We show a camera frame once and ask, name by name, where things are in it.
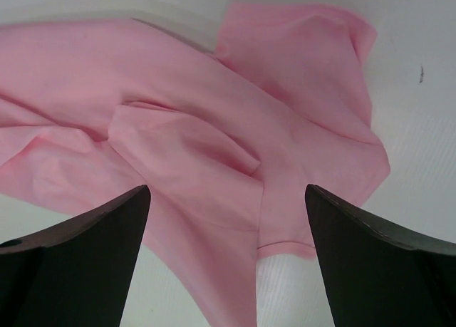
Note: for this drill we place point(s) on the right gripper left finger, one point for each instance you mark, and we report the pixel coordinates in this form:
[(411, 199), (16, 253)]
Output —
[(78, 272)]

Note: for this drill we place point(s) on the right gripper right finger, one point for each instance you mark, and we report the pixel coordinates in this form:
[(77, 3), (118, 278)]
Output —
[(378, 273)]

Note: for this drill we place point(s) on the pink t-shirt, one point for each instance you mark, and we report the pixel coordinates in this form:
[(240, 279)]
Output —
[(226, 141)]

